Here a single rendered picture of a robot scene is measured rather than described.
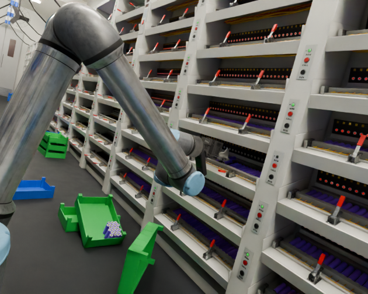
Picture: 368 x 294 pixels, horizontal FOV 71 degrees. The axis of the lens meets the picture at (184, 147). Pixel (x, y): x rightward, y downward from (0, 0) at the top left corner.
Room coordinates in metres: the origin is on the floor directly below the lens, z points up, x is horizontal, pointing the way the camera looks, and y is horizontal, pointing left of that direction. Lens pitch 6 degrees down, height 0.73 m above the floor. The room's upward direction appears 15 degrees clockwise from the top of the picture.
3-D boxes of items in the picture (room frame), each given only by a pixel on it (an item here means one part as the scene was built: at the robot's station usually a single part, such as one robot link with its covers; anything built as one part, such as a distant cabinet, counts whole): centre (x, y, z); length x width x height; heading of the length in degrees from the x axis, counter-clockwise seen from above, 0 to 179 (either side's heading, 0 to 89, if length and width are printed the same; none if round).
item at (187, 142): (1.02, 0.03, 0.64); 0.12 x 0.09 x 0.10; 129
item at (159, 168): (1.00, 0.03, 0.53); 0.12 x 0.09 x 0.12; 39
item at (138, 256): (1.08, 0.05, 0.10); 0.30 x 0.08 x 0.20; 174
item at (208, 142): (1.12, -0.10, 0.64); 0.12 x 0.08 x 0.09; 129
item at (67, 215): (1.46, 0.44, 0.04); 0.30 x 0.20 x 0.08; 129
